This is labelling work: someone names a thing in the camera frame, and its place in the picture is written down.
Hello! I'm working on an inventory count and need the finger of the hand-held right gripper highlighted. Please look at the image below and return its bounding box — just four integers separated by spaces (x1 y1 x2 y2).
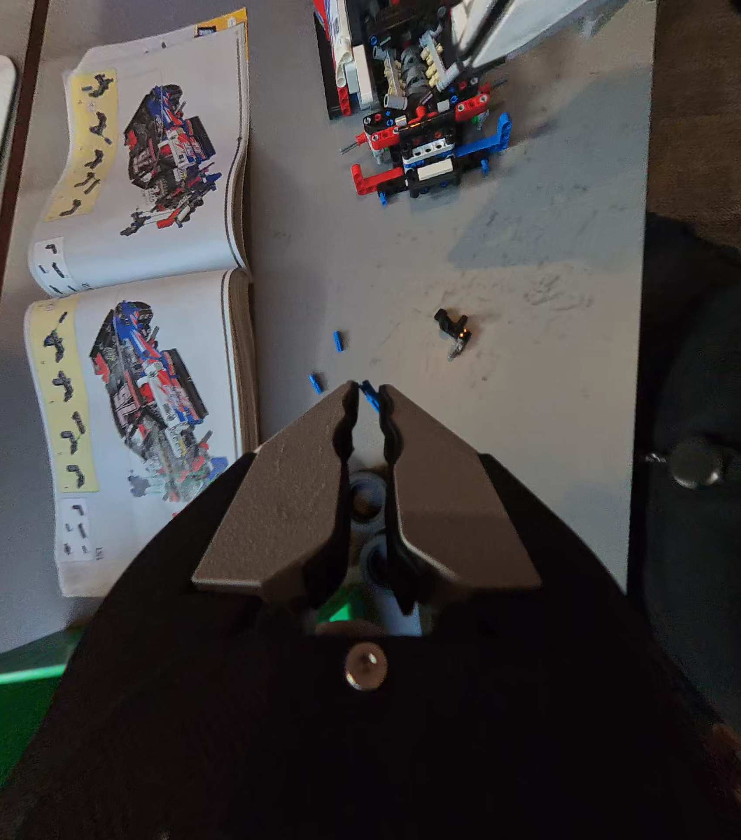
450 0 499 61
471 0 597 70

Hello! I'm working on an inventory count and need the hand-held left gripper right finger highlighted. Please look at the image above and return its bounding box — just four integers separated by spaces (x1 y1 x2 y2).
378 384 543 616

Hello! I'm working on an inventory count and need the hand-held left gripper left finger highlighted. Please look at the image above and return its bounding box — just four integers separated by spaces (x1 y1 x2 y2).
192 381 359 611

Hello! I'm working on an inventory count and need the grey desk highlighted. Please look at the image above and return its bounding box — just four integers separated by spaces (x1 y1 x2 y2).
0 0 657 670

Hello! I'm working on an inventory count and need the partly built toy car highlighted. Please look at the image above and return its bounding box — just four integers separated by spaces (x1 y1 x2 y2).
313 0 513 206

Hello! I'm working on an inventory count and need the open instruction booklet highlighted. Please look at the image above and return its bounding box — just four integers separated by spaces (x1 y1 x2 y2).
24 7 260 598

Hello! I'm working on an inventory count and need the black round buckle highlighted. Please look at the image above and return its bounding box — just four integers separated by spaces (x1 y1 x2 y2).
669 440 726 490

